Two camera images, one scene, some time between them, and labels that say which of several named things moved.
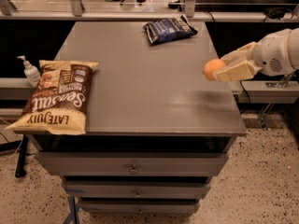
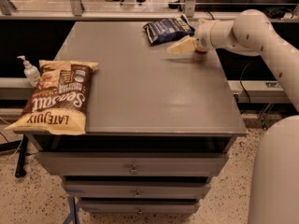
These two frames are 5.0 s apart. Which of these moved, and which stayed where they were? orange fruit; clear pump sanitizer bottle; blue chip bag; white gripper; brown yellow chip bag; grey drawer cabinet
Moved: white gripper; orange fruit
Stayed: grey drawer cabinet; brown yellow chip bag; blue chip bag; clear pump sanitizer bottle
